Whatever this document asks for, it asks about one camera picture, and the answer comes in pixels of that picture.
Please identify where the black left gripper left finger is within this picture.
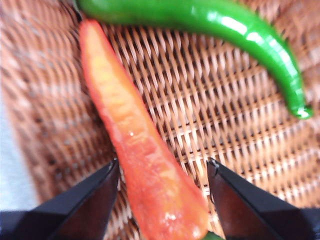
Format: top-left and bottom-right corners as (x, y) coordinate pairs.
(0, 157), (120, 240)

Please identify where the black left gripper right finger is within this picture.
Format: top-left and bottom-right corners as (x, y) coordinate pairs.
(206, 157), (320, 240)

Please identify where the orange carrot with green leaves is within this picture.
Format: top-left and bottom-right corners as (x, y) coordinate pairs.
(78, 19), (226, 240)

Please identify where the brown wicker basket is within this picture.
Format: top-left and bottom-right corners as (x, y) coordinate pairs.
(0, 0), (320, 240)

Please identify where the green chili pepper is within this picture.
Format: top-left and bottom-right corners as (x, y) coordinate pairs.
(74, 0), (315, 120)

